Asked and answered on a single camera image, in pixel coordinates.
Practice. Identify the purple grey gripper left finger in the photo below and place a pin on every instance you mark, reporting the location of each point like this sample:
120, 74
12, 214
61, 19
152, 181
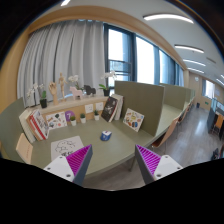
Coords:
73, 167

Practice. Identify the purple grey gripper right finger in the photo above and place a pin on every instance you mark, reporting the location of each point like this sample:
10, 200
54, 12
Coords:
153, 166

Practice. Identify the white doodle mouse pad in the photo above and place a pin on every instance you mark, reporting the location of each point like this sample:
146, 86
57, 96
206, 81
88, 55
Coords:
65, 147

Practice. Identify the wooden chair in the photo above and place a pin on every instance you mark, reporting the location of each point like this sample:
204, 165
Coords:
162, 139

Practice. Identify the small potted plant left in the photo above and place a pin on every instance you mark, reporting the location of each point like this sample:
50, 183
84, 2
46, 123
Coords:
73, 120

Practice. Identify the small potted plant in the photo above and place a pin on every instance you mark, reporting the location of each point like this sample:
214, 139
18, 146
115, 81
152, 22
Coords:
73, 120
82, 118
96, 115

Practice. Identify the white sticker card left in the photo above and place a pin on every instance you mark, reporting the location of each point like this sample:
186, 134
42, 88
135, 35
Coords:
56, 120

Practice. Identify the colourful illustrated card right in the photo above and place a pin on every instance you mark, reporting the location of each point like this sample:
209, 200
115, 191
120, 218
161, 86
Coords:
133, 119

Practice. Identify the beige notebook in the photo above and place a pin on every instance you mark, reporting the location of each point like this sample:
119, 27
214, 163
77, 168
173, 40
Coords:
24, 149

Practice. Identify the small potted plant middle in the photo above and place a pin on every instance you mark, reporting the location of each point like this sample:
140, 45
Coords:
82, 118

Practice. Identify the purple round card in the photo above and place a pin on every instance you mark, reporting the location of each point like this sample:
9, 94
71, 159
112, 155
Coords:
68, 115

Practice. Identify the wooden shelf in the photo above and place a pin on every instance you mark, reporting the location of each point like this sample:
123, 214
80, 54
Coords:
86, 105

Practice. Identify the small potted plant right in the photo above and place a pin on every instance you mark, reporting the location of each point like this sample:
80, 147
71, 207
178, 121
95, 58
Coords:
96, 115

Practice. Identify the red white book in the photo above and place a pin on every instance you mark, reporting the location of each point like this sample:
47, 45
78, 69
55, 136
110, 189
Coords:
38, 125

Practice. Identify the white leaning book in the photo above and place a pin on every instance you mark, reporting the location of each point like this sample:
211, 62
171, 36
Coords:
119, 105

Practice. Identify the green desk divider panel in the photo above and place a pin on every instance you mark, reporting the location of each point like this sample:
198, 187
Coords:
146, 99

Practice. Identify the cream book left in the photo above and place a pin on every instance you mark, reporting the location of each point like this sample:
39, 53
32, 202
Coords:
26, 128

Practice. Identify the black cover book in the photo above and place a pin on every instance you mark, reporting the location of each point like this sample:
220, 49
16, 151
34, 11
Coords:
109, 109

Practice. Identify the pink horse figurine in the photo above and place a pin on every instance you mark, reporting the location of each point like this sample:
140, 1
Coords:
76, 92

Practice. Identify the black animal figurine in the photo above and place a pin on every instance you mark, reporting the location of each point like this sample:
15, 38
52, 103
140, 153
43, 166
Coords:
89, 90

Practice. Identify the white orchid black pot left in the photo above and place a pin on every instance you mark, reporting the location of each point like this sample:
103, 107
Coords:
41, 92

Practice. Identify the white orchid black pot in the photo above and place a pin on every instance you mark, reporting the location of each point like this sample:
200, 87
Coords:
105, 77
41, 92

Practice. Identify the wooden hand model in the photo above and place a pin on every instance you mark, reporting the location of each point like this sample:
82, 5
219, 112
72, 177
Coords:
53, 90

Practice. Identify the white orchid black pot right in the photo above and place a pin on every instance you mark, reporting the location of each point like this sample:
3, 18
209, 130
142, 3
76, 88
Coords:
105, 77

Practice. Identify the wooden mannequin figure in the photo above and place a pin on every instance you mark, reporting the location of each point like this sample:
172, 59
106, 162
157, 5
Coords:
62, 82

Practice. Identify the white orchid middle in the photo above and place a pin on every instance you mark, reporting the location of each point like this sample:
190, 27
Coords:
75, 81

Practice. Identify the grey curtain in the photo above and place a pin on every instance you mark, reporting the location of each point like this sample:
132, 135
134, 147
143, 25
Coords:
67, 48

